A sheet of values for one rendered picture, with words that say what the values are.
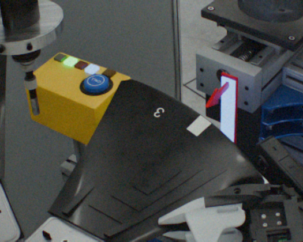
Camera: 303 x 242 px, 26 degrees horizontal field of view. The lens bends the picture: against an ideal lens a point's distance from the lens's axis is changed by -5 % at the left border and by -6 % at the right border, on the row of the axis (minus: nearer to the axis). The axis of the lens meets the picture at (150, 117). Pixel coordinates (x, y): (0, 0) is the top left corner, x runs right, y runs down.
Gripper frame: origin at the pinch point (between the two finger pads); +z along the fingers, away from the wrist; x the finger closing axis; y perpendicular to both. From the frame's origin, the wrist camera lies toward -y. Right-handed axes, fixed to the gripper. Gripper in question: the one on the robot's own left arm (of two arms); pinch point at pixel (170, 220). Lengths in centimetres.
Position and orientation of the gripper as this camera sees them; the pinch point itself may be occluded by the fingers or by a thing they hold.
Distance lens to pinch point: 74.7
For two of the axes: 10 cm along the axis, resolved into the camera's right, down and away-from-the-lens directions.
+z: -10.0, 0.7, 0.1
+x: 0.6, 7.0, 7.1
